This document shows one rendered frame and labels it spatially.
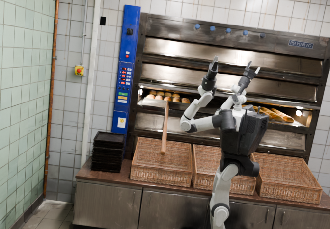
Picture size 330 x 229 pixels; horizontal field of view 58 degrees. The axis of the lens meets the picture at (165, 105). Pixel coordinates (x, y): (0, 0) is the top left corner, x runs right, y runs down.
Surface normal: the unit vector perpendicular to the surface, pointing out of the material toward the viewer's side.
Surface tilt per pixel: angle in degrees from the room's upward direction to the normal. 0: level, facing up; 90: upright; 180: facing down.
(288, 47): 90
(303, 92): 70
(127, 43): 90
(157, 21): 90
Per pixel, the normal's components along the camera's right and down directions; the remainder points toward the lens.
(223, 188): 0.00, 0.57
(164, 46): 0.03, -0.19
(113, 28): -0.01, 0.17
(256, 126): -0.58, 0.06
